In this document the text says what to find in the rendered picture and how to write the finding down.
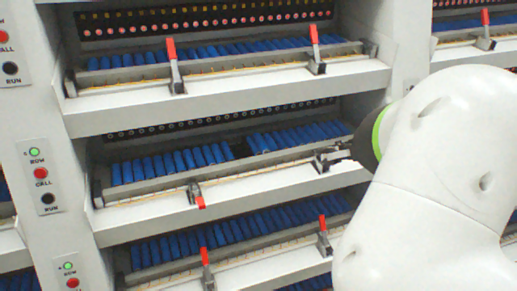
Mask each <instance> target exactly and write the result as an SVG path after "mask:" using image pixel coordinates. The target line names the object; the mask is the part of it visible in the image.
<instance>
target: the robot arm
mask: <svg viewBox="0 0 517 291"><path fill-rule="evenodd" d="M385 101H386V103H385V106H383V107H380V108H377V109H376V110H374V111H372V112H370V113H369V115H368V116H367V117H366V118H365V119H364V120H363V122H361V124H360V126H359V127H358V128H357V129H356V131H355V134H354V136H353V139H351V140H347V141H346V142H344V143H342V141H336V142H335V145H330V146H328V147H326V148H325V149H324V150H325V153H326V159H327V162H328V166H334V165H336V164H338V163H341V162H343V161H342V160H352V161H353V162H358V163H359V164H360V165H361V166H362V167H363V168H364V169H368V170H369V172H371V173H372V174H373V175H374V176H373V178H372V182H371V183H370V185H369V187H368V191H367V192H366V194H365V196H364V198H363V200H362V201H361V203H360V205H359V207H358V209H357V211H356V212H355V215H354V216H353V217H352V219H351V221H350V222H349V224H348V226H347V228H346V229H345V232H344V234H343V236H342V237H341V239H339V241H338V244H337V246H336V248H335V251H334V256H333V261H332V268H331V275H332V283H333V286H334V291H517V263H516V262H515V261H512V260H510V259H509V258H507V257H506V256H505V255H504V254H503V252H502V250H501V247H500V245H499V240H500V238H501V236H502V233H503V231H504V229H505V227H506V224H507V223H508V221H509V219H510V215H511V214H512V212H513V210H514V208H515V206H516V204H517V75H516V74H513V73H512V72H509V71H507V70H504V69H501V68H498V67H495V66H491V65H481V64H467V65H456V66H453V67H449V68H447V69H444V70H440V71H439V72H437V73H435V74H432V75H429V76H428V77H426V78H424V79H423V80H422V81H421V82H419V83H418V84H417V85H416V87H415V88H413V89H412V90H411V92H410V93H409V94H408V95H407V96H406V97H405V98H403V99H398V100H395V101H393V99H392V98H391V96H390V97H387V98H386V100H385Z"/></svg>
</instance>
